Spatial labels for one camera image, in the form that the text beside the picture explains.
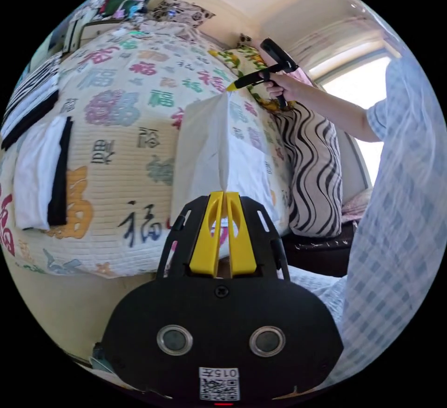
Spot bed with printed quilt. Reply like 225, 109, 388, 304
0, 20, 298, 280

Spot yellow and green floral pillow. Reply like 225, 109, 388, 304
209, 44, 291, 114

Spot window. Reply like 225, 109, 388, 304
310, 48, 396, 186

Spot person's body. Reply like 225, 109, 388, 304
288, 51, 447, 391

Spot cluttered shelf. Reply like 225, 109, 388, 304
48, 0, 165, 54

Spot pile of white and black clothes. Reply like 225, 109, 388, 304
13, 116, 75, 231

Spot pile of striped clothes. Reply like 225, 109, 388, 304
0, 51, 62, 152

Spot person's right hand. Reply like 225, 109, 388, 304
264, 73, 302, 102

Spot black and white wavy pillow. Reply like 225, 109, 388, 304
274, 100, 344, 238

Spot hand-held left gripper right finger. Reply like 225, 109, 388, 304
225, 192, 257, 274

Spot brown floral pillow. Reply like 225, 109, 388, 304
152, 0, 216, 32

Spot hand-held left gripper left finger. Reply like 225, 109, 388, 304
190, 191, 224, 274

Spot person's right forearm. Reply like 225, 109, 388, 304
295, 79, 383, 143

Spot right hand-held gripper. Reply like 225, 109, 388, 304
226, 61, 298, 109

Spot white short sleeve shirt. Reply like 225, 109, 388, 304
170, 93, 291, 236

